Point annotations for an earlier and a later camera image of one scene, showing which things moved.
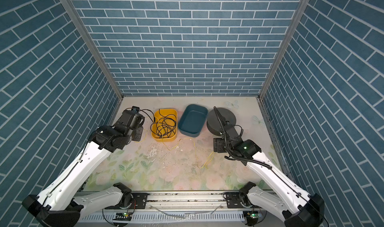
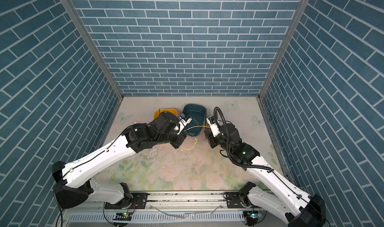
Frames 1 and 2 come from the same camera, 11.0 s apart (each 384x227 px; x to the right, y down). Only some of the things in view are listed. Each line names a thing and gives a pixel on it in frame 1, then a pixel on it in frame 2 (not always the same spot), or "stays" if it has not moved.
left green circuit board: [123, 216] stays
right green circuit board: [256, 215] stays
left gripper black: [140, 130] → [181, 137]
